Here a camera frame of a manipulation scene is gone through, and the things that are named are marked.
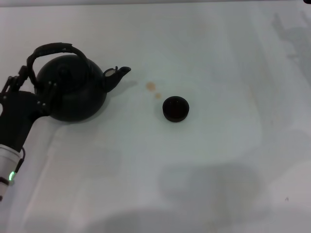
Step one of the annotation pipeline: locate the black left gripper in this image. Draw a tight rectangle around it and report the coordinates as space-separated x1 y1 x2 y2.
0 65 58 152

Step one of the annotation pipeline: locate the black round teapot with handle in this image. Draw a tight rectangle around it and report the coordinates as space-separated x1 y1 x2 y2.
26 42 132 122

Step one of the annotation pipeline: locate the small dark teacup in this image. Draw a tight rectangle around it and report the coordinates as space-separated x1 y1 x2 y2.
162 95 190 122

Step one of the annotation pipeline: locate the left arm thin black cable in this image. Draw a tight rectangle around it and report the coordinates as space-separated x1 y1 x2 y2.
10 146 26 176

